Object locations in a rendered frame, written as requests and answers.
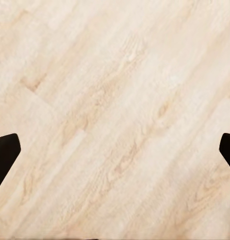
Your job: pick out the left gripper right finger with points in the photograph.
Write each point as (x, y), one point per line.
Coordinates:
(224, 147)

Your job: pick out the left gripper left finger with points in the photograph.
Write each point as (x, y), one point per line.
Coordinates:
(10, 149)

